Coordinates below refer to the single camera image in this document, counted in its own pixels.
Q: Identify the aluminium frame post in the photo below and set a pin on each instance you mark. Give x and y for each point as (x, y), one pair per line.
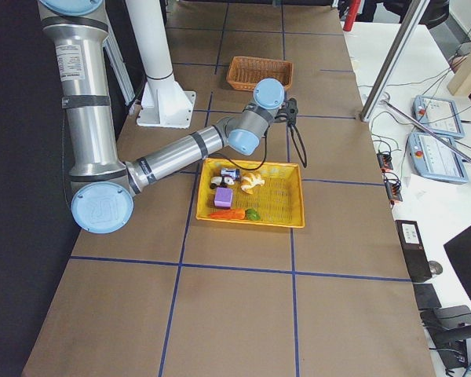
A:
(410, 22)

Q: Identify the black box device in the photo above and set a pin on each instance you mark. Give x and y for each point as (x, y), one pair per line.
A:
(413, 251)

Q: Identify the yellow plastic basket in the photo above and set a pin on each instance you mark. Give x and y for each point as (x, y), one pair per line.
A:
(277, 202)

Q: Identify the purple foam cube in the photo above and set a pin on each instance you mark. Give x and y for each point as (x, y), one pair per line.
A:
(223, 198)

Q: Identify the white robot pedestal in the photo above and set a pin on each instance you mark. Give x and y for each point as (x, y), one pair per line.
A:
(164, 102)

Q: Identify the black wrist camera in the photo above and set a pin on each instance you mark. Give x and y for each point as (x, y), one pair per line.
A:
(291, 110)

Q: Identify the toy carrot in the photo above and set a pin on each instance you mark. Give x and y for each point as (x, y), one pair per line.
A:
(236, 214)

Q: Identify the toy croissant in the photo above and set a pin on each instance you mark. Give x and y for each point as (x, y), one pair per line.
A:
(251, 180)

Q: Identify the teach pendant far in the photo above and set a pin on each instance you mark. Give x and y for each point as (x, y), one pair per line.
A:
(439, 115)

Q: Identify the teach pendant near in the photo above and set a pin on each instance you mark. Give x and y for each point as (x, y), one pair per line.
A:
(433, 160)

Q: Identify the toy panda figure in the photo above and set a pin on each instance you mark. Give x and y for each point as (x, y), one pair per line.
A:
(221, 182)

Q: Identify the brown wicker basket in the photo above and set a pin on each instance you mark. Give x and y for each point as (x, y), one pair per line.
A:
(244, 73)

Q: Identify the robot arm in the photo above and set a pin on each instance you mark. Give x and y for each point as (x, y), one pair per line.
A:
(103, 185)

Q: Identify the teach pendant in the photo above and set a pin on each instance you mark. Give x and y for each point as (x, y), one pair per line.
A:
(433, 160)
(439, 115)

